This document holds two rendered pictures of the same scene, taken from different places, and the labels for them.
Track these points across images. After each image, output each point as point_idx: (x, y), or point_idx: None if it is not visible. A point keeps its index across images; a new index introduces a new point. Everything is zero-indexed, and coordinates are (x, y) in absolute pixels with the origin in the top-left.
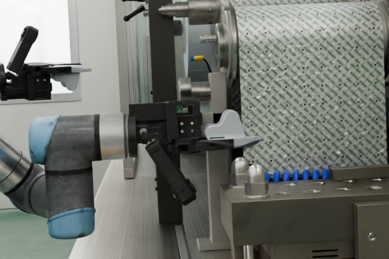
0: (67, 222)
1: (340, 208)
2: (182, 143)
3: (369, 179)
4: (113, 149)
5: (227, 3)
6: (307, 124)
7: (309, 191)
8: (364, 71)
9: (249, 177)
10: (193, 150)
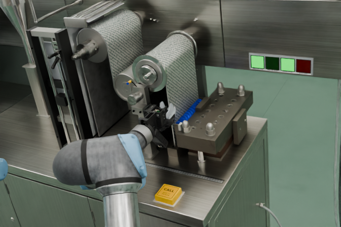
0: (143, 181)
1: (230, 124)
2: (164, 125)
3: (208, 106)
4: (149, 142)
5: (150, 57)
6: (182, 93)
7: (213, 121)
8: (191, 65)
9: (210, 128)
10: (169, 126)
